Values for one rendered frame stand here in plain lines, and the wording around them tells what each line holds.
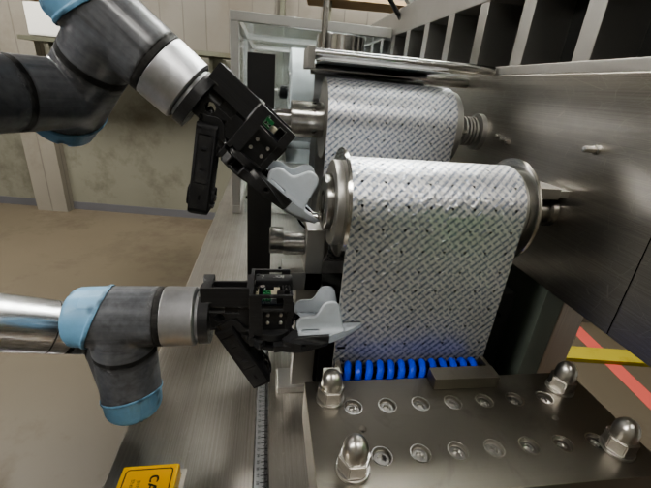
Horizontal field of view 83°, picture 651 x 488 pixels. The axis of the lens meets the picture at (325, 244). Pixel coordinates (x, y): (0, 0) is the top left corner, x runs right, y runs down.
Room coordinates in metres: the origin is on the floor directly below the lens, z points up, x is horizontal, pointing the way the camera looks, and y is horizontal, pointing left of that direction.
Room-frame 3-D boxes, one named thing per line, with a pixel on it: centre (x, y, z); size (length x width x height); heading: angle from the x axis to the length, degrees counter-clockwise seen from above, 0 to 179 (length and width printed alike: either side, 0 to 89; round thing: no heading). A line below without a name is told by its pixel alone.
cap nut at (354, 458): (0.27, -0.05, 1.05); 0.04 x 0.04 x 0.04
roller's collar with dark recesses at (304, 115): (0.73, 0.06, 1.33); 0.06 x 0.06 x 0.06; 10
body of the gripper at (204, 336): (0.41, 0.09, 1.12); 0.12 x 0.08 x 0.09; 100
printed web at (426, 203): (0.64, -0.11, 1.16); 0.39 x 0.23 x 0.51; 10
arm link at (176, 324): (0.40, 0.17, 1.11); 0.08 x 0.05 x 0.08; 10
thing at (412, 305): (0.45, -0.14, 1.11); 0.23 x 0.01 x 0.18; 100
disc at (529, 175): (0.53, -0.26, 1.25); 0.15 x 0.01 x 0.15; 10
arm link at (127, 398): (0.39, 0.26, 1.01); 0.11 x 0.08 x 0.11; 43
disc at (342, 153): (0.49, -0.01, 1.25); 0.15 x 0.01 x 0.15; 10
